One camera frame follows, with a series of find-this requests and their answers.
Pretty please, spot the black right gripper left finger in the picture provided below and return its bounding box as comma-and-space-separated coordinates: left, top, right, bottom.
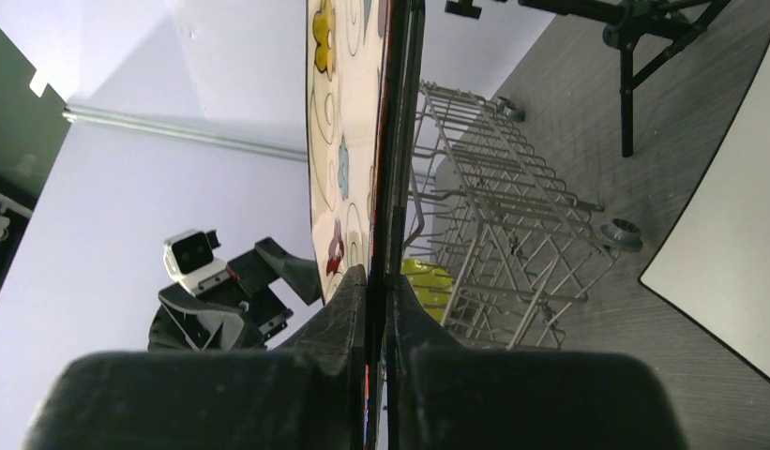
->
23, 266, 368, 449

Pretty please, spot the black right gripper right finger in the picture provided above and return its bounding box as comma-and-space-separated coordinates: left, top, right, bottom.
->
387, 277, 687, 449

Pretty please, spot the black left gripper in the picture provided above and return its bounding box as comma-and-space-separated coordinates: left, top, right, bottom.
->
147, 237, 323, 352

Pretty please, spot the green polka dot plate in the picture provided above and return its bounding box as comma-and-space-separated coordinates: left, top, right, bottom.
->
401, 258, 454, 323

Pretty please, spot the square floral plate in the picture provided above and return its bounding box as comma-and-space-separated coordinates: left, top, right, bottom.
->
303, 1, 426, 449

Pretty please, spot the grey wire dish rack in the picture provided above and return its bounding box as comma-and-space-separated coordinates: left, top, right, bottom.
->
404, 81, 643, 350

